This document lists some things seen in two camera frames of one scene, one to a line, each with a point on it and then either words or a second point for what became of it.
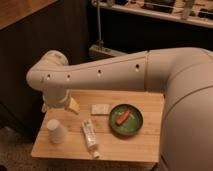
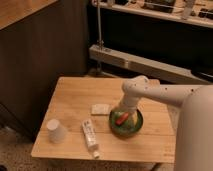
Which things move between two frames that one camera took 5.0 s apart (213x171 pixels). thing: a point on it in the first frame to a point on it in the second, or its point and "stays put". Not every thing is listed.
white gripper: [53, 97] to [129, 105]
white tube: [91, 139] stays put
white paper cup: [56, 134] stays put
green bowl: [131, 124] stays put
